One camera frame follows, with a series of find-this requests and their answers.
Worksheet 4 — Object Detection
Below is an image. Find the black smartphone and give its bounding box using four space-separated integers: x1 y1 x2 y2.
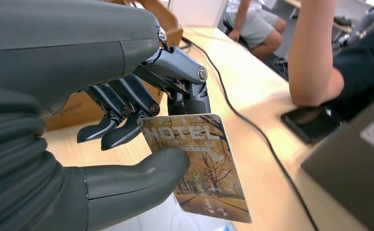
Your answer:
280 106 342 145

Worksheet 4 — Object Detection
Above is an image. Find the white box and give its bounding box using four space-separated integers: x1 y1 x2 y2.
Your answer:
168 0 229 29

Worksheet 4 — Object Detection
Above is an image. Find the patterned hotel key card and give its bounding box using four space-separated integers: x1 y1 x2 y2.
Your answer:
137 114 253 224

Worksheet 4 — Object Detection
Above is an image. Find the person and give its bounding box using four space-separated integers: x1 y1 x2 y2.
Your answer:
224 0 287 61
288 0 374 122

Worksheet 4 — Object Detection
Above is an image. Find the dark grey laptop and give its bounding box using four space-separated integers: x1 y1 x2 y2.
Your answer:
300 90 374 231

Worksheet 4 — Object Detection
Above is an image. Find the black cable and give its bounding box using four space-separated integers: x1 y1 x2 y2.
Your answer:
180 37 320 231

